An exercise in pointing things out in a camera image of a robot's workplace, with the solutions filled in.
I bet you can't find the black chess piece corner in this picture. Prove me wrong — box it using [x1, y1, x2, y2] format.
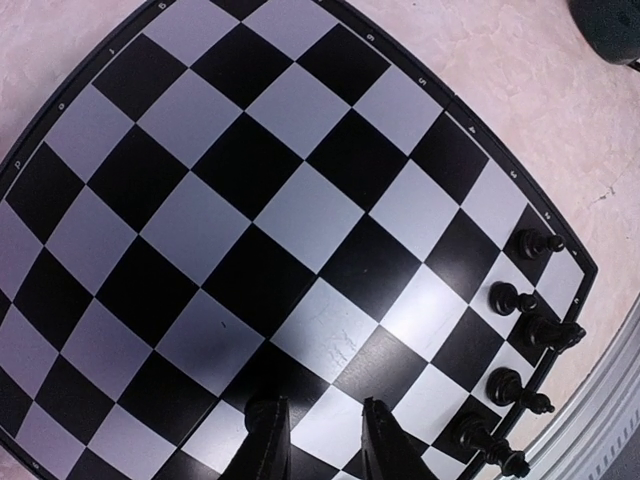
[524, 315, 586, 354]

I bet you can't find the black pawn file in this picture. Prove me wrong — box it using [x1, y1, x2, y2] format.
[244, 396, 274, 433]

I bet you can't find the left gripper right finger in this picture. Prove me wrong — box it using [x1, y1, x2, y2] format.
[361, 397, 437, 480]

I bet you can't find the black pawn edge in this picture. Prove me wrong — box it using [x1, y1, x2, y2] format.
[517, 229, 566, 260]

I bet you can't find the black white chessboard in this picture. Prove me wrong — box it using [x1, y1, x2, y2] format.
[1, 1, 597, 479]

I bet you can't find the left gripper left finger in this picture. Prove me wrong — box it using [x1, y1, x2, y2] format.
[222, 396, 291, 480]

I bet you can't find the black king piece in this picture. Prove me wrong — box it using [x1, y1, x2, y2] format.
[452, 413, 530, 478]

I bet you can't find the aluminium front frame rail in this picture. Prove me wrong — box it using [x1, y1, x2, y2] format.
[527, 302, 639, 480]

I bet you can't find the dark green mug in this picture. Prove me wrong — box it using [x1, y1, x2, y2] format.
[568, 0, 639, 65]

